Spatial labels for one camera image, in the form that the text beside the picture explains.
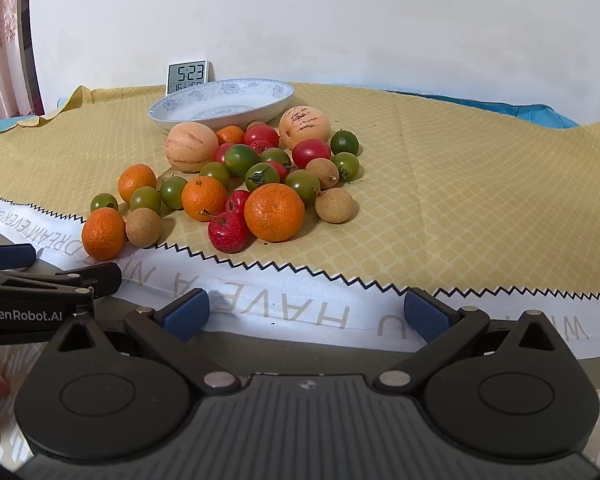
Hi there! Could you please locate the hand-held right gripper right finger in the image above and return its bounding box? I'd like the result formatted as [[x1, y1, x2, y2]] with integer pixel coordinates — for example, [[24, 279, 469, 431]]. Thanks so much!
[[374, 289, 578, 395]]

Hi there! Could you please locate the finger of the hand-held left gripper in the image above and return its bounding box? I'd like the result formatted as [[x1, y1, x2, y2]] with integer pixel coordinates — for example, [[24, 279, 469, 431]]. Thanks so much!
[[0, 243, 37, 272], [0, 262, 124, 302]]

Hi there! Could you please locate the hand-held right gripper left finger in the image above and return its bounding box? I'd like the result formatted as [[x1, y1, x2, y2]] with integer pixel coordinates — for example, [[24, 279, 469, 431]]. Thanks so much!
[[42, 289, 243, 396]]

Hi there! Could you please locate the mandarin orange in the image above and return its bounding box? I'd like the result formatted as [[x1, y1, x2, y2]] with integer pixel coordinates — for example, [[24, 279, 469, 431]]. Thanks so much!
[[181, 175, 228, 222], [244, 183, 306, 243], [81, 207, 127, 261], [215, 125, 245, 145], [118, 163, 157, 204]]

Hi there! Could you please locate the red cherry with stem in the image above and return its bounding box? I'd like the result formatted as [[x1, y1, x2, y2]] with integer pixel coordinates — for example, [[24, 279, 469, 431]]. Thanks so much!
[[200, 209, 252, 254]]

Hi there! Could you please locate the white blue-patterned plate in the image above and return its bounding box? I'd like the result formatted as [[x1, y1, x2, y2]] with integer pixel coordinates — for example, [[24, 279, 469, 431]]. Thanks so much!
[[147, 78, 296, 134]]

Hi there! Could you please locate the red hawthorn berry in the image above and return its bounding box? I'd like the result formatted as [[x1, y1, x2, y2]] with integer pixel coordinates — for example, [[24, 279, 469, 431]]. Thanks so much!
[[224, 190, 252, 221]]

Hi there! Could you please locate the yellow patterned cloth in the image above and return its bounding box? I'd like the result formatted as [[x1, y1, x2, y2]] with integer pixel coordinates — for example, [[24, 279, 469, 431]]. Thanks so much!
[[0, 82, 600, 302]]

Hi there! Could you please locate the pale striped pepino melon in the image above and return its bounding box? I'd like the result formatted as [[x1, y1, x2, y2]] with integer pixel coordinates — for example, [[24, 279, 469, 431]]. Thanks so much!
[[165, 122, 220, 168]]

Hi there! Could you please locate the orange fruit beside plate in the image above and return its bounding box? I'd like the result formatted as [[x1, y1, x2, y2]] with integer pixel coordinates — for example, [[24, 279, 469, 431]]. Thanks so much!
[[279, 105, 331, 150]]

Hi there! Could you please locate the white digital clock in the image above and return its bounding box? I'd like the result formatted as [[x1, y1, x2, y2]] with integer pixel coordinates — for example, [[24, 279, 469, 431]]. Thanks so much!
[[166, 60, 215, 96]]

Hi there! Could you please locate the blue cloth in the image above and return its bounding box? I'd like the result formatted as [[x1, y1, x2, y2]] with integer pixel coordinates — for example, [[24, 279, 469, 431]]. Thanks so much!
[[0, 87, 581, 142]]

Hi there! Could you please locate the dark wooden frame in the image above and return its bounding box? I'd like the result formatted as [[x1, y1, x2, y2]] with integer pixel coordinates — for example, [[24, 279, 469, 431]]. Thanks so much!
[[17, 0, 46, 117]]

